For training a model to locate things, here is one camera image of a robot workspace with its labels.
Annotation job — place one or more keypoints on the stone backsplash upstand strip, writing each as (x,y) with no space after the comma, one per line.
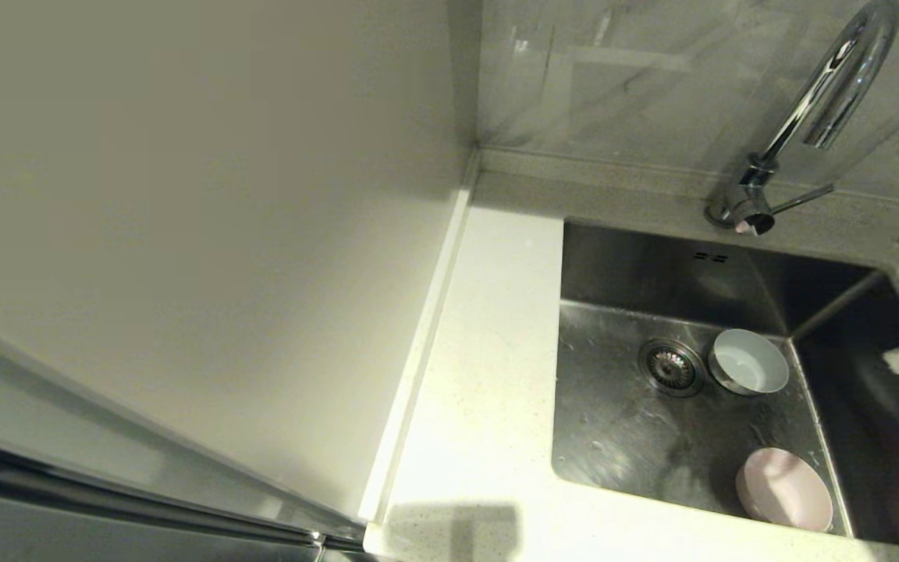
(613,170)

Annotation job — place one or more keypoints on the round metal drain strainer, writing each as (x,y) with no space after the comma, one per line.
(671,368)

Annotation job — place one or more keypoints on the small pale pink cup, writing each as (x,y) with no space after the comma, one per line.
(785,490)

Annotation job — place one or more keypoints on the chrome gooseneck faucet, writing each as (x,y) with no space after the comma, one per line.
(801,105)

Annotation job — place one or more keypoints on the tall beige cabinet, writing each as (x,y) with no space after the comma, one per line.
(184,234)

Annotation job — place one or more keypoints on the stainless steel sink basin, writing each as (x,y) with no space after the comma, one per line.
(652,437)

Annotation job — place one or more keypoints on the small pale grey-blue cup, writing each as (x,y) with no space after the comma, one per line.
(750,363)

